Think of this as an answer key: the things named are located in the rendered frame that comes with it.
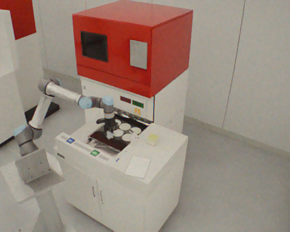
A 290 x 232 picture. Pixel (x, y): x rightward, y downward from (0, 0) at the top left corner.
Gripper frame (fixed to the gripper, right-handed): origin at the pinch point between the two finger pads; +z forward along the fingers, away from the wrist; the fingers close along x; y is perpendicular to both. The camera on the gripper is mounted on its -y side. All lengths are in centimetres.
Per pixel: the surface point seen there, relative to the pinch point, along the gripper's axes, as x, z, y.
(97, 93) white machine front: 49, -2, -46
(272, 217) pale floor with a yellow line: 74, 106, 146
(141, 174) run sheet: -15.0, 8.4, 36.0
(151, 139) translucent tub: 15.6, 1.8, 28.2
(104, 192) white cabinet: -17.8, 43.3, 3.8
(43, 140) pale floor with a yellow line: 56, 103, -154
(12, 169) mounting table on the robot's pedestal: -52, 22, -62
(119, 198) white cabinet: -19.0, 40.5, 19.1
